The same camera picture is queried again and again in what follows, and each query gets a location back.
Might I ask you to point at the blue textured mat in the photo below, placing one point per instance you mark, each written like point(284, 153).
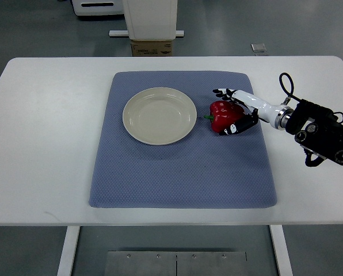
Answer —
point(203, 170)

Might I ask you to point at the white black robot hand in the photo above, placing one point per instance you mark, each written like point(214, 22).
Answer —
point(276, 115)

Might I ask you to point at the white left table leg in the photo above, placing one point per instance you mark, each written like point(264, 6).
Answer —
point(68, 251)

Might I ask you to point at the white machine with slot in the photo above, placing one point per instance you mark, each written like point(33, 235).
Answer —
point(97, 8)

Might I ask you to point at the small grey floor plate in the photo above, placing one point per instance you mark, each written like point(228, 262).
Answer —
point(258, 48)

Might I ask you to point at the cream round plate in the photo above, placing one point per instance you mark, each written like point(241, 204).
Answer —
point(159, 116)

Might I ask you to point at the red bell pepper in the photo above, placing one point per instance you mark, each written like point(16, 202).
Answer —
point(222, 114)

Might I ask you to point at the cardboard box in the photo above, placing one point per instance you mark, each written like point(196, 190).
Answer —
point(152, 48)

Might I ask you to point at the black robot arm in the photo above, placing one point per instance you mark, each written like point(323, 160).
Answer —
point(318, 129)

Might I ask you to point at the white pedestal column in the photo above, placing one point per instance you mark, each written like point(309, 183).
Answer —
point(150, 21)

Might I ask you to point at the white right table leg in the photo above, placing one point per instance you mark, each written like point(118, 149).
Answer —
point(281, 251)

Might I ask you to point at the white table leg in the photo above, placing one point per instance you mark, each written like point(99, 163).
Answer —
point(281, 251)
point(68, 251)

